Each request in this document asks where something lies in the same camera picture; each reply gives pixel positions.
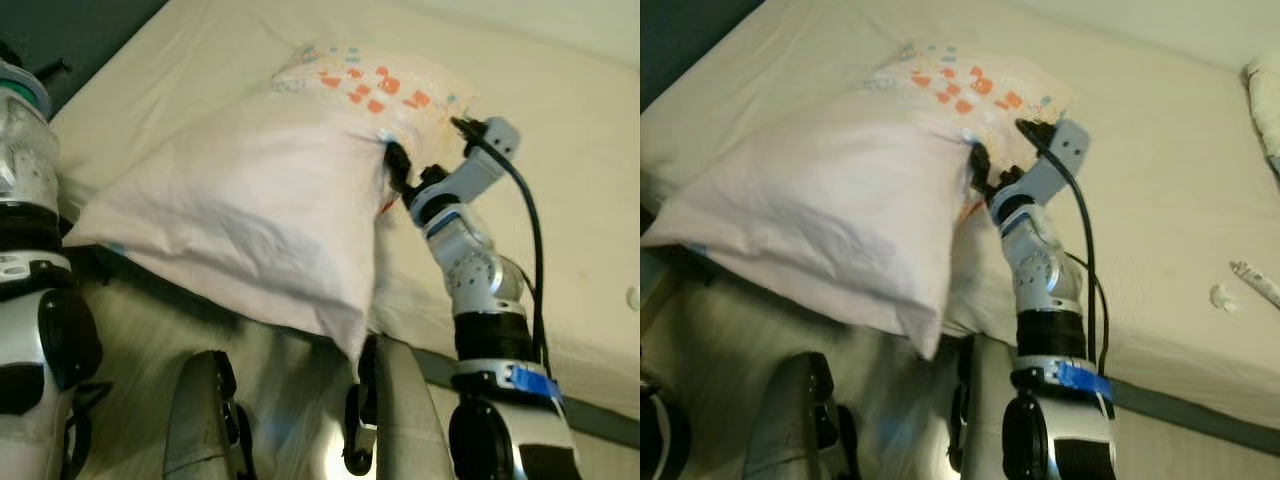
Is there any white Kuromi print quilt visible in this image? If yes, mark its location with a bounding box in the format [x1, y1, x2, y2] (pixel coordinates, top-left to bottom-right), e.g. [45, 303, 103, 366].
[1243, 55, 1280, 186]

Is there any grey left robot leg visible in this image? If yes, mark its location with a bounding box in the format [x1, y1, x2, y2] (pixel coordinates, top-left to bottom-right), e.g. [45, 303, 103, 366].
[740, 350, 851, 480]
[162, 350, 256, 480]

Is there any grey-blue bed frame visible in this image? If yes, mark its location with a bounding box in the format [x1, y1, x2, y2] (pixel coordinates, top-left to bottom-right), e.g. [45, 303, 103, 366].
[0, 0, 641, 451]
[640, 0, 1280, 433]

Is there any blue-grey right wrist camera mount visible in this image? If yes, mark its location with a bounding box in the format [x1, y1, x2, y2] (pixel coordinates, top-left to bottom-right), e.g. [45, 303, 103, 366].
[445, 117, 521, 201]
[1020, 118, 1093, 206]

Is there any pink orange patterned pillow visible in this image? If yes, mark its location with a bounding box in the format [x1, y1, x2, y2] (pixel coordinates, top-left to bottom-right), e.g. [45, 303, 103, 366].
[642, 40, 1076, 361]
[65, 42, 481, 361]

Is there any small white tube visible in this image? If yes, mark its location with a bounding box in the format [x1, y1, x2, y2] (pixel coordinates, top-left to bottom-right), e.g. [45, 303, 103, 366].
[1230, 260, 1280, 309]

